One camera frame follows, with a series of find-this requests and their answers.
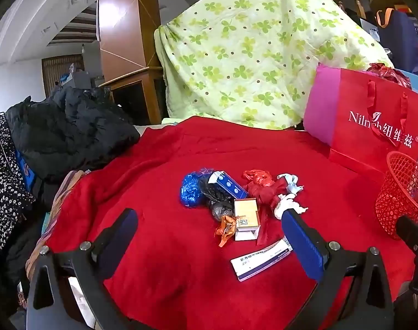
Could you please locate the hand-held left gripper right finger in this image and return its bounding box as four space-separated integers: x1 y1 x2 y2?
281 210 395 330

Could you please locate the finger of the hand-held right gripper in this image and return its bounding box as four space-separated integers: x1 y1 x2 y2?
396 215 418 258

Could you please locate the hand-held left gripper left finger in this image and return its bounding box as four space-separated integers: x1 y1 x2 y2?
26 208 151 330

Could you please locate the red mesh basket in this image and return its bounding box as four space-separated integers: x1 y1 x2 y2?
375 151 418 240

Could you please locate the blue and white carton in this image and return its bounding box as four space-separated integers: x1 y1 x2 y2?
208 170 249 200

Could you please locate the black plastic bag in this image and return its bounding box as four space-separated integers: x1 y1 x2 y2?
198 172 236 222

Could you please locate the crumpled white tissue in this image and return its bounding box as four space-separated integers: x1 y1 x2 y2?
274 193 308 219

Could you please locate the flat white medicine box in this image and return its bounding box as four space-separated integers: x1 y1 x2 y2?
230 236 294 282

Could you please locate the red crumpled wrapper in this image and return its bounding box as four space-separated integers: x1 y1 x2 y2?
255 180 289 247

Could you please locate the white and blue tissue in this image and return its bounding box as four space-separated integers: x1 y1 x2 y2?
277 174 304 194

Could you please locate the small yellow box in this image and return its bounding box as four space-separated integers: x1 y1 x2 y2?
234 199 262 242

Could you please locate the red blanket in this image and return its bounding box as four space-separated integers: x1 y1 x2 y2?
45 116 418 330

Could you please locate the striped cloth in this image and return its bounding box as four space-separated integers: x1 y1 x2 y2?
25 169 91 277

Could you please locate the orange wrapper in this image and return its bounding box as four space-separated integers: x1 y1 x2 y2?
214 215 239 247

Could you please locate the blue foil wrapper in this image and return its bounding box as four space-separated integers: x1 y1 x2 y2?
180 171 205 210

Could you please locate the black jacket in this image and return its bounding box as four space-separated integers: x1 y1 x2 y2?
6 86 141 183

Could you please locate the black floral garment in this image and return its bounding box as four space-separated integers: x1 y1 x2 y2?
0 113 36 252

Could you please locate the red paper shopping bag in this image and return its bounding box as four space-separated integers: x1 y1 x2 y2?
303 64 418 176

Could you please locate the red foil bag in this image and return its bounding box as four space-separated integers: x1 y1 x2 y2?
366 63 413 90

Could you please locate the brown slatted door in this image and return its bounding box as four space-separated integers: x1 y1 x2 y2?
41 54 86 97

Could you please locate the green clover quilt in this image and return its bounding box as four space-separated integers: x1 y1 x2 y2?
154 0 396 130

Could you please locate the wooden pillar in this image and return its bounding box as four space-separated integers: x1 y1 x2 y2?
97 0 162 124

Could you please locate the navy bag with orange handles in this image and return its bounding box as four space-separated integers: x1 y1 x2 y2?
373 9 418 73

